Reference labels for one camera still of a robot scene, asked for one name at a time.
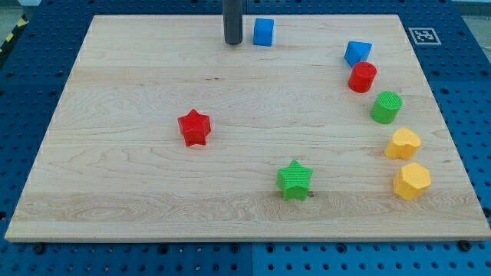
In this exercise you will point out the blue cube block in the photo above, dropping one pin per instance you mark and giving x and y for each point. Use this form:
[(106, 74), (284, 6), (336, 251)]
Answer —
[(263, 32)]

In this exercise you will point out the blue triangle block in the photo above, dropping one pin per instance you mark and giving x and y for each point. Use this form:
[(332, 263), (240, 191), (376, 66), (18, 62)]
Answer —
[(356, 52)]

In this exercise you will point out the red star block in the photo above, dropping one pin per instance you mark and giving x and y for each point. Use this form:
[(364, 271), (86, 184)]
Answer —
[(194, 127)]

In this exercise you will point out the green star block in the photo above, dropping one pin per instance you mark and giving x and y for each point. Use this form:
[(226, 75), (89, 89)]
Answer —
[(294, 181)]

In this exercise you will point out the light wooden board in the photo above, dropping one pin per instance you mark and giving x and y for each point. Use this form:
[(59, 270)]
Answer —
[(113, 165)]

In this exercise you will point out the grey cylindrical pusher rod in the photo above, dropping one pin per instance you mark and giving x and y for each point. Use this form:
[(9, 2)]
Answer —
[(232, 21)]

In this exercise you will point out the red cylinder block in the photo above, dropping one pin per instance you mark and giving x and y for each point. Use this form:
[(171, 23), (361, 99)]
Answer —
[(362, 76)]

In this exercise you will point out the green cylinder block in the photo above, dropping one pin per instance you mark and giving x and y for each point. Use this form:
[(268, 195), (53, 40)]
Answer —
[(386, 107)]

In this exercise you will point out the yellow heart block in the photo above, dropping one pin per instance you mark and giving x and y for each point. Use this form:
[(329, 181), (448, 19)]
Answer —
[(403, 144)]

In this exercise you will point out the yellow hexagon block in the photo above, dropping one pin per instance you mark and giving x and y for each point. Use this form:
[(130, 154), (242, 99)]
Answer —
[(411, 181)]

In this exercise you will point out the white fiducial marker tag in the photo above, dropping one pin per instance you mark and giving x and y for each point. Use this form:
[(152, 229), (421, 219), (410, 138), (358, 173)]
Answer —
[(424, 36)]

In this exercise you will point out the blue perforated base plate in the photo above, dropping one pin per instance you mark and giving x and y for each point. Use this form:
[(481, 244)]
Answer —
[(33, 77)]

